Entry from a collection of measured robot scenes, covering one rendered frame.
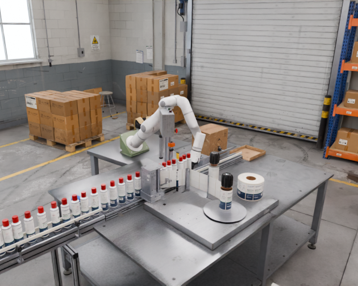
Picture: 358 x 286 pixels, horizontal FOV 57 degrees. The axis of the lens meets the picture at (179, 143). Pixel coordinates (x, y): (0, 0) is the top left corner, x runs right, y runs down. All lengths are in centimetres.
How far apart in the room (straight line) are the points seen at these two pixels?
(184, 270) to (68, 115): 435
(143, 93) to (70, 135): 170
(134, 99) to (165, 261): 514
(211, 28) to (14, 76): 430
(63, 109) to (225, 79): 345
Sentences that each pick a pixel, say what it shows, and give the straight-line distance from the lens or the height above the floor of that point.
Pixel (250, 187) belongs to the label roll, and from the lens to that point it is 256.
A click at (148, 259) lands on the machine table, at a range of 208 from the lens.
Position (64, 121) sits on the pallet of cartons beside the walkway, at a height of 56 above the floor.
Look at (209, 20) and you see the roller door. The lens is 747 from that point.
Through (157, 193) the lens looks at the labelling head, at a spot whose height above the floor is 94.
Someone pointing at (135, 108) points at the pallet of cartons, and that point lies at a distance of 691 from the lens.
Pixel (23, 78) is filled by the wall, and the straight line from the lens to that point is 803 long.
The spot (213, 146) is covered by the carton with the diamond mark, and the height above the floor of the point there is 97.
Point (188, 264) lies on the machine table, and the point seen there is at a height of 83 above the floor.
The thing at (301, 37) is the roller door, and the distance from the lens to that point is 673.
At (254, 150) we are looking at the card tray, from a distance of 376.
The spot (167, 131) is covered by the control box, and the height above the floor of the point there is 133.
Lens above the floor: 214
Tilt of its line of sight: 20 degrees down
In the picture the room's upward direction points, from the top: 1 degrees clockwise
